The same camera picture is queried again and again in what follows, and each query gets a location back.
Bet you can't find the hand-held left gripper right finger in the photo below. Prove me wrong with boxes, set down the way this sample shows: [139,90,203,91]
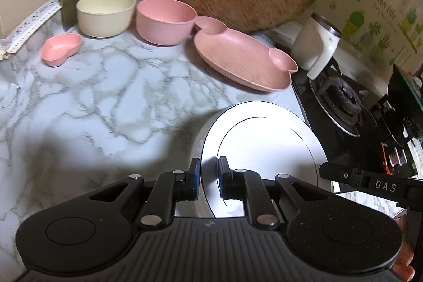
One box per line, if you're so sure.
[216,156,332,230]

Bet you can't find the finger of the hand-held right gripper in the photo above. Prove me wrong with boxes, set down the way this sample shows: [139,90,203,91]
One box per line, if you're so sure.
[319,162,364,191]

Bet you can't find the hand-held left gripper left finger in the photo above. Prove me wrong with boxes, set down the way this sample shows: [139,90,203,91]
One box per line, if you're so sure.
[88,157,201,230]

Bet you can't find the white round plate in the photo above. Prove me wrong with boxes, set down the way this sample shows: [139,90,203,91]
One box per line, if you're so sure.
[191,101,334,220]

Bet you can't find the cream bowl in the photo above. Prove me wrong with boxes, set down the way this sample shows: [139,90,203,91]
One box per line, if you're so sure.
[76,0,137,38]

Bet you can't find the person's right hand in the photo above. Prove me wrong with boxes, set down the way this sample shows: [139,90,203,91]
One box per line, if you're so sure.
[394,214,417,282]

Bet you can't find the black gas stove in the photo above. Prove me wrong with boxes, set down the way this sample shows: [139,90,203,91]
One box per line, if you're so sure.
[291,62,423,177]

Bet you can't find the gas stove burner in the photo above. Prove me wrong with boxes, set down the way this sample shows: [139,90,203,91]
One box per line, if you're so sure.
[311,75,371,137]

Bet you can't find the dark panel with green edge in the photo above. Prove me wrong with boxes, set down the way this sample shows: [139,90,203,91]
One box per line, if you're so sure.
[387,64,423,140]

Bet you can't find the pink bear-shaped plate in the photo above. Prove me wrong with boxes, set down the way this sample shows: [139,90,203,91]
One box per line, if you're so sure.
[193,17,299,92]

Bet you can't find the white cup with steel rim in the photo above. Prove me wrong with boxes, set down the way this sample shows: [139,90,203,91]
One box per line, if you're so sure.
[291,13,342,80]

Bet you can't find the pink bowl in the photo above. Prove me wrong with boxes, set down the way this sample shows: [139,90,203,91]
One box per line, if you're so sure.
[136,0,198,45]

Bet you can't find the pink heart-shaped small dish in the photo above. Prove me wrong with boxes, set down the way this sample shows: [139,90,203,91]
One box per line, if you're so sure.
[41,33,83,67]

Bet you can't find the white patterned edge strip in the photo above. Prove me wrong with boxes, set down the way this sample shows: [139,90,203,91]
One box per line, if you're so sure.
[0,0,64,59]

